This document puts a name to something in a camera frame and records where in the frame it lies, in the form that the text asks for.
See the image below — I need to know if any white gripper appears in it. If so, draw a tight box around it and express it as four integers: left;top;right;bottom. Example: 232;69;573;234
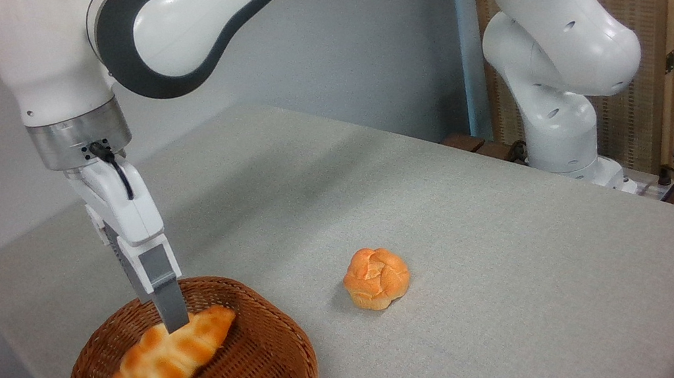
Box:
63;150;192;347

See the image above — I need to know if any long braided bread loaf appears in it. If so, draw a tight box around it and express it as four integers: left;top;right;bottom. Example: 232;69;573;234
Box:
86;302;248;378

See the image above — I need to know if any round bread roll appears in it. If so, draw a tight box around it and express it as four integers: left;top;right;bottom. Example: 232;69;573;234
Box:
338;241;416;316

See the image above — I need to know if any white vertical pipe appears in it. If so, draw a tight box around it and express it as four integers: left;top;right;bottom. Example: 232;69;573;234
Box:
448;0;502;143

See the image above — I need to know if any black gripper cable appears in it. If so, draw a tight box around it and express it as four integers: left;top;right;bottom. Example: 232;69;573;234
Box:
88;136;136;207

